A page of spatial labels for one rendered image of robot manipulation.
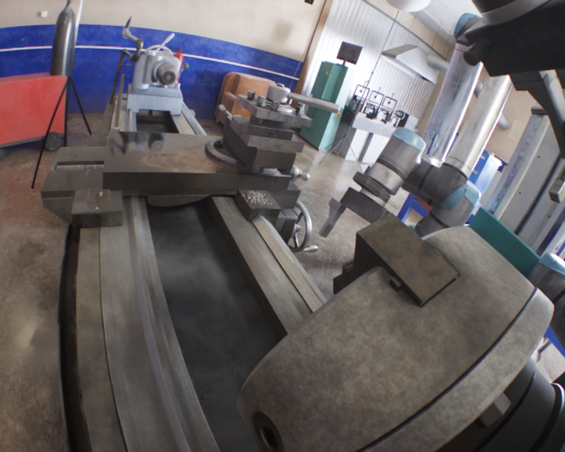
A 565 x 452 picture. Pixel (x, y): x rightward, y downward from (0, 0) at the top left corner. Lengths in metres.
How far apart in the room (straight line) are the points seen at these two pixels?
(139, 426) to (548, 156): 1.36
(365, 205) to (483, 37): 0.53
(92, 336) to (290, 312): 0.38
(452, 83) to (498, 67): 0.77
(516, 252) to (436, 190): 0.48
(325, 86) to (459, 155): 4.07
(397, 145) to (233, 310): 0.56
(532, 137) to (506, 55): 0.96
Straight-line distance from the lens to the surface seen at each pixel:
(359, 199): 0.73
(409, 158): 0.73
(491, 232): 1.20
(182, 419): 0.43
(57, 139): 3.41
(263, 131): 0.75
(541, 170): 1.25
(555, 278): 0.99
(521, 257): 1.16
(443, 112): 1.07
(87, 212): 0.71
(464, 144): 0.86
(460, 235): 0.19
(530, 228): 1.24
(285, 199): 0.97
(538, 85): 0.30
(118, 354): 0.50
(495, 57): 0.30
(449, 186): 0.82
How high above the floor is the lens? 1.27
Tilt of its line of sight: 31 degrees down
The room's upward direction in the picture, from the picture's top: 20 degrees clockwise
